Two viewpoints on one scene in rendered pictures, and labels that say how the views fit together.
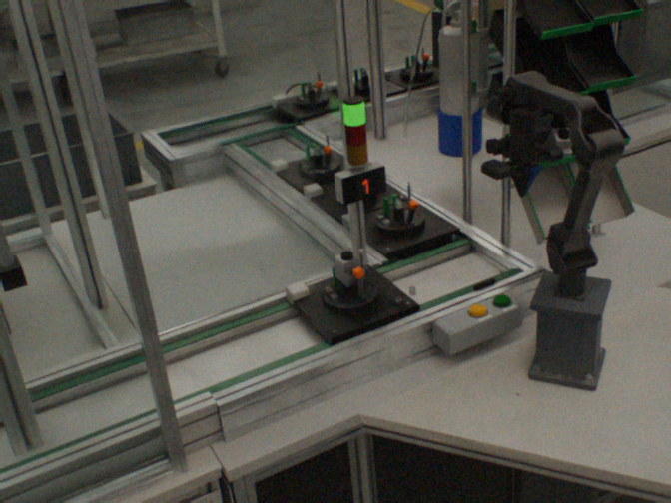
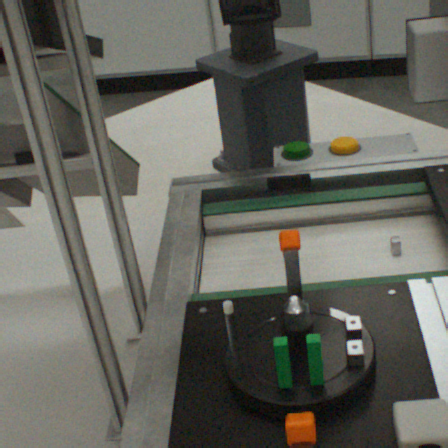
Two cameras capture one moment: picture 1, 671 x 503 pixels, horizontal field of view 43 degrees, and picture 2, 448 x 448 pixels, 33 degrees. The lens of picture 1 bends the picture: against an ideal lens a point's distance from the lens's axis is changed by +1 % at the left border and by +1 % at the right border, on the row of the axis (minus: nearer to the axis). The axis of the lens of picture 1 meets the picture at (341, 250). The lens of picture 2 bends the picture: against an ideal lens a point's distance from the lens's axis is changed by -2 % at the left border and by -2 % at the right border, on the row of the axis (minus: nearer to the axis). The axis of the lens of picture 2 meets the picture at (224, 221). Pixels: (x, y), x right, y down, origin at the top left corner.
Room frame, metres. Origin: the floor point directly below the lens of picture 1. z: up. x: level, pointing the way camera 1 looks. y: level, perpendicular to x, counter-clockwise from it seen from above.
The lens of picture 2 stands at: (2.58, 0.09, 1.46)
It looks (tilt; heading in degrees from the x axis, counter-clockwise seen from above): 30 degrees down; 213
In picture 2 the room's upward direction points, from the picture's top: 9 degrees counter-clockwise
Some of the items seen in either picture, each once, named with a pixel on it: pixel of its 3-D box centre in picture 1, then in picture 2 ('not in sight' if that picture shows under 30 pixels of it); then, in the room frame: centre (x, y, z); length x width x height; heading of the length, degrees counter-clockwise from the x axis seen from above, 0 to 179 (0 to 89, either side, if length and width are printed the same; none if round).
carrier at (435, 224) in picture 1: (398, 211); (297, 332); (2.10, -0.17, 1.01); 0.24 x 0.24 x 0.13; 26
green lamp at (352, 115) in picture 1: (353, 112); not in sight; (1.89, -0.06, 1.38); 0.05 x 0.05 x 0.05
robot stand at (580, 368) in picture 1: (569, 329); (262, 112); (1.54, -0.48, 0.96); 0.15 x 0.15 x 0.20; 64
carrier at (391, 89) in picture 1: (364, 78); not in sight; (3.30, -0.16, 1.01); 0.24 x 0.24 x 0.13; 26
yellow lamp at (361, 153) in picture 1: (356, 152); not in sight; (1.89, -0.06, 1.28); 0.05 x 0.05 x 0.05
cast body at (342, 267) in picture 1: (345, 264); not in sight; (1.74, -0.01, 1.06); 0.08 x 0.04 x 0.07; 26
